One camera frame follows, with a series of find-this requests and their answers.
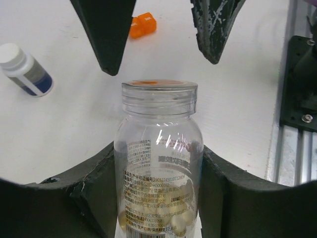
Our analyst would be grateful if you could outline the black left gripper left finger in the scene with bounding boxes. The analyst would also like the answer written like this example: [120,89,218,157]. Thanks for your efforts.
[0,144,117,238]

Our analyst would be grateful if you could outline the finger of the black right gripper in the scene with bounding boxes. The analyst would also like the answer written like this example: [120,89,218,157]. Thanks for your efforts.
[70,0,136,76]
[191,0,245,64]

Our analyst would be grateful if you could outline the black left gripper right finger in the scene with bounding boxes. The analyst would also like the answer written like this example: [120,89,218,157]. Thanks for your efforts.
[198,147,317,238]

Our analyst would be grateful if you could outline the orange pill organizer box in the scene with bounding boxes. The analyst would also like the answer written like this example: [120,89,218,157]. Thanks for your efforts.
[129,12,157,39]

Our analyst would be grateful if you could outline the clear glass pill vial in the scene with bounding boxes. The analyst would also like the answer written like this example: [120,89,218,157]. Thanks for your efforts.
[113,80,204,238]

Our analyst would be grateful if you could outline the white pill bottle blue label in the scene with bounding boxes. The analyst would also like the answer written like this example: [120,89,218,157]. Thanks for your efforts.
[0,43,53,97]

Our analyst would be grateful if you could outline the aluminium mounting rail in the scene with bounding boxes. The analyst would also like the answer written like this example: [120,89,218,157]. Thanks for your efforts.
[265,0,317,186]

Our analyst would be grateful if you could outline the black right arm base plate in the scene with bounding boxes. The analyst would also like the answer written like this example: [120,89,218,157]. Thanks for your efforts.
[279,36,317,132]

